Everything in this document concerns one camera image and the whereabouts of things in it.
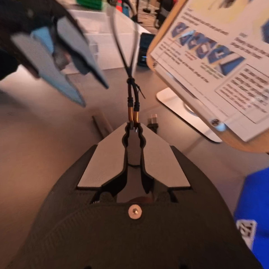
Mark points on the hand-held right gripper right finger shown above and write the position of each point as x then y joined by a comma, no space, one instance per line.
164,166

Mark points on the instruction sheet on wooden stand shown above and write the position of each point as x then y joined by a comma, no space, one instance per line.
248,147

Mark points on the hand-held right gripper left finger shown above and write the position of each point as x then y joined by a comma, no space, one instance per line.
105,164

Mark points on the person's right hand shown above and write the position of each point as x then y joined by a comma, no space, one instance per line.
143,200

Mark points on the person's left forearm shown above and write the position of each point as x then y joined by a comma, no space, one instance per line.
6,63

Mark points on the printed instruction sheet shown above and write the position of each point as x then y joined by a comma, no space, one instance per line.
210,52

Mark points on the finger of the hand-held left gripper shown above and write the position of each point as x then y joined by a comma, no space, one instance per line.
84,48
46,69

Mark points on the black screen device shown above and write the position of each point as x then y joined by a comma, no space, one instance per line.
145,50

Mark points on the blue plastic bin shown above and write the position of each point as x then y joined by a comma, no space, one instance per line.
256,199

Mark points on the green crate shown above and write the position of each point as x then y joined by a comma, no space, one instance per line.
88,4

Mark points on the clear plastic box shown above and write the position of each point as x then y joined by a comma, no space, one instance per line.
100,31

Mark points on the orange traffic cone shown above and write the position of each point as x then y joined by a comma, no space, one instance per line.
119,6

